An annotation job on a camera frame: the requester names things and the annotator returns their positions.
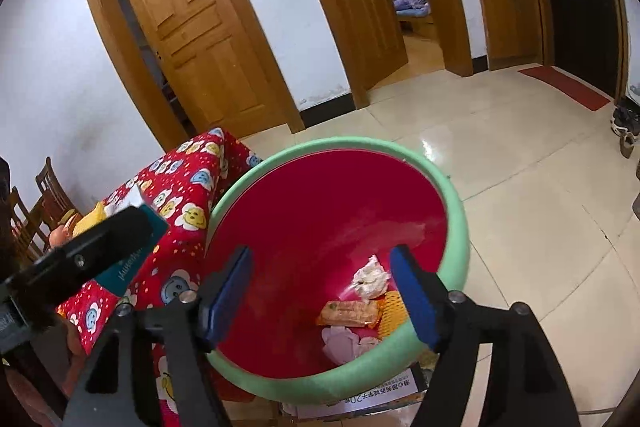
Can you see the orange snack packet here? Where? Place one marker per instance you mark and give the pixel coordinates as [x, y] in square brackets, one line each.
[350, 313]

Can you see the dark shoe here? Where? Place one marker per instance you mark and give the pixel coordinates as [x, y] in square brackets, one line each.
[625, 119]

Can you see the white printed carton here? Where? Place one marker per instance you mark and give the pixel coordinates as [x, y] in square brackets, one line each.
[360, 399]

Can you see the brown shoe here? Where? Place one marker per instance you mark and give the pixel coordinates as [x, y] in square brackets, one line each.
[627, 146]

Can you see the open door wooden frame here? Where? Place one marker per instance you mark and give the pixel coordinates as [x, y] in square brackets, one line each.
[447, 32]

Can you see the small tissue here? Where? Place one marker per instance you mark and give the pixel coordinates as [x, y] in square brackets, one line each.
[370, 279]

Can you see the entrance door wooden frame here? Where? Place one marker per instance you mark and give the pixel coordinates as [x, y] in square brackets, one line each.
[545, 22]

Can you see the teal and white box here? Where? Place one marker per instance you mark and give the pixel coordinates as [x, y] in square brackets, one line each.
[135, 259]

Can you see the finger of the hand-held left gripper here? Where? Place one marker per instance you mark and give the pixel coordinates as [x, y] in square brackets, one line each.
[100, 239]

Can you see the red door mat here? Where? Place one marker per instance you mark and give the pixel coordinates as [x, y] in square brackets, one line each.
[565, 87]

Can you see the red bin with green rim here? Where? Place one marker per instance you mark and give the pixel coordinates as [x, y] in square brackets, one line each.
[310, 217]

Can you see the long yellow foam net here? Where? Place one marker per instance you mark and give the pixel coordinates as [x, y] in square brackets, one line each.
[90, 219]

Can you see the dark entrance door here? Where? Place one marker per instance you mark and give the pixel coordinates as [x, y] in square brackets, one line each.
[575, 7]

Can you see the closed door wooden frame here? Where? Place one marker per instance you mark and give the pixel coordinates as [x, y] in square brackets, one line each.
[260, 47]

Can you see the red apple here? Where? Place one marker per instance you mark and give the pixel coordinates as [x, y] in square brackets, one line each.
[60, 237]

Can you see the short yellow foam net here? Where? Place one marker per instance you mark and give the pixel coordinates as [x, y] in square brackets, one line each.
[392, 314]

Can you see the low wooden wall cabinet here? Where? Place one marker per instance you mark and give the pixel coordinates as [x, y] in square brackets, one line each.
[507, 17]

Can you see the red smiley flower tablecloth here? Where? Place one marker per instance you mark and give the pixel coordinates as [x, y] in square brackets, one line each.
[185, 187]

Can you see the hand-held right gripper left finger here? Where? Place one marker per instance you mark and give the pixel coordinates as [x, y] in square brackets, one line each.
[227, 302]

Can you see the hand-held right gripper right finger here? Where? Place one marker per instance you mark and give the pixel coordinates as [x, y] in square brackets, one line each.
[412, 302]

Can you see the large white paper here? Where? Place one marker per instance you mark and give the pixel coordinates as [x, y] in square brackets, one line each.
[345, 342]

